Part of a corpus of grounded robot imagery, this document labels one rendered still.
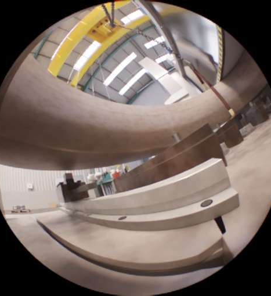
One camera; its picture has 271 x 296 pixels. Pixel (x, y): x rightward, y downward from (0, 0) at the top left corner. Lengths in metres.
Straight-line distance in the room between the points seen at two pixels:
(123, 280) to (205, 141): 0.87
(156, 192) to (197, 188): 0.15
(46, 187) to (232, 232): 7.93
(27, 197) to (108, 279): 7.76
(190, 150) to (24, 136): 1.23
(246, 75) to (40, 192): 10.61
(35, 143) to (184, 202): 0.83
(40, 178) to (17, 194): 2.34
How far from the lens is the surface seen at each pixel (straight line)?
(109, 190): 2.92
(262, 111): 2.23
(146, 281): 0.24
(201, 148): 0.84
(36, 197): 7.83
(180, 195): 0.35
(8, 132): 0.73
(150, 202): 0.40
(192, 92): 5.03
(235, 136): 1.64
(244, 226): 0.29
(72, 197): 1.24
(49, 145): 0.75
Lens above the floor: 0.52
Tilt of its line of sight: 18 degrees up
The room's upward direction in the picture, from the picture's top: 21 degrees counter-clockwise
